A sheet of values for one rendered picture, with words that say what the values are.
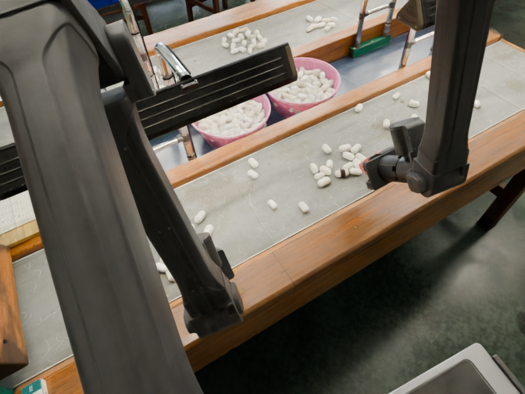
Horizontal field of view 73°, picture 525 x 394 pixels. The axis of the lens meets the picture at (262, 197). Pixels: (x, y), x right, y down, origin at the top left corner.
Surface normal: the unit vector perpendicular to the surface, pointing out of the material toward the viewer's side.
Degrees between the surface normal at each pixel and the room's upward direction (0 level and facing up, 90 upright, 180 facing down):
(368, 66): 0
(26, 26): 26
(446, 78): 98
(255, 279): 0
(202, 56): 0
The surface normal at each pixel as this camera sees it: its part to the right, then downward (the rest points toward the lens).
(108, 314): 0.00, -0.20
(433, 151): -0.94, 0.27
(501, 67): -0.04, -0.60
